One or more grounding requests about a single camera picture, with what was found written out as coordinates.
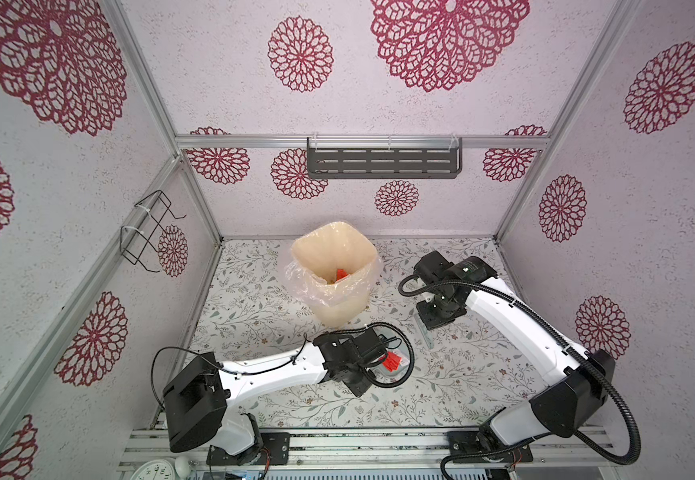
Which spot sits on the dark grey wall shelf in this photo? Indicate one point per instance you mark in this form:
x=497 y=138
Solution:
x=387 y=163

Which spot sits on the black wire wall basket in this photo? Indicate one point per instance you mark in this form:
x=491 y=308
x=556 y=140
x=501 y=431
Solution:
x=156 y=243

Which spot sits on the cream trash bin with liner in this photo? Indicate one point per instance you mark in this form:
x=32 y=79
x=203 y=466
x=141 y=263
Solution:
x=307 y=269

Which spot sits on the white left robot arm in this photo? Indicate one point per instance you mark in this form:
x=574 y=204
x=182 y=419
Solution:
x=198 y=402

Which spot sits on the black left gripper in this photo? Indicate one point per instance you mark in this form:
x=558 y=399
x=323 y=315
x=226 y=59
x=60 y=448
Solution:
x=359 y=388

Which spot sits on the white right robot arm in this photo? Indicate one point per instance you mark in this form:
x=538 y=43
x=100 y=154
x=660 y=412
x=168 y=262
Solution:
x=571 y=394

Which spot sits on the grey-green plastic dustpan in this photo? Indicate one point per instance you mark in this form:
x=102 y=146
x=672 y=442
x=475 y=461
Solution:
x=390 y=379

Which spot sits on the white dial gauge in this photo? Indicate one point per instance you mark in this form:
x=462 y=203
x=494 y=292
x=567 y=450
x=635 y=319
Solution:
x=160 y=469

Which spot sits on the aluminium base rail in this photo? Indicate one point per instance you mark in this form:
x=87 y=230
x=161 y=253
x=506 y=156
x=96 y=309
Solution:
x=417 y=448

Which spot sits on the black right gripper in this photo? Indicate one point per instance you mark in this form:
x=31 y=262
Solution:
x=429 y=322

